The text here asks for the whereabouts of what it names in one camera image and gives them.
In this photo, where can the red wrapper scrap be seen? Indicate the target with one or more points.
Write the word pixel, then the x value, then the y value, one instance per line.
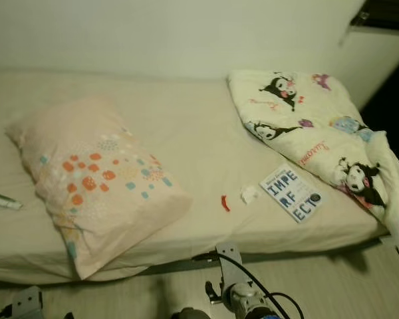
pixel 225 203

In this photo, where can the white tissue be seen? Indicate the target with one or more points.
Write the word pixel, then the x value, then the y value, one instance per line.
pixel 249 194

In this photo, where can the white book blue letters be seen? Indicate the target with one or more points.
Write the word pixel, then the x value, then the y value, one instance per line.
pixel 289 193

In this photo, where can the pink dotted pillow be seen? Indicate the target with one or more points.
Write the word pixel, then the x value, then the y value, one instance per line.
pixel 93 199

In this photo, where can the white green toothpaste tube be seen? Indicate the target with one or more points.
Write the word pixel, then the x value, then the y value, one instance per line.
pixel 5 201

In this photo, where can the silver right robot leg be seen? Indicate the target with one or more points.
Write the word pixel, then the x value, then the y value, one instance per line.
pixel 189 314

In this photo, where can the cream sheet bed mattress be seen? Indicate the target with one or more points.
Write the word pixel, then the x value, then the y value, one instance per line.
pixel 193 133

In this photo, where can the cream cartoon print blanket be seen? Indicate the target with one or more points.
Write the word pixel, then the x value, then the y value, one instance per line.
pixel 299 113

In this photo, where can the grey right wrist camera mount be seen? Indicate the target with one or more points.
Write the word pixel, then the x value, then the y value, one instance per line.
pixel 229 260

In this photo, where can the dark window frame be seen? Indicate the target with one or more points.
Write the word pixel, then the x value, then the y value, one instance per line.
pixel 386 20

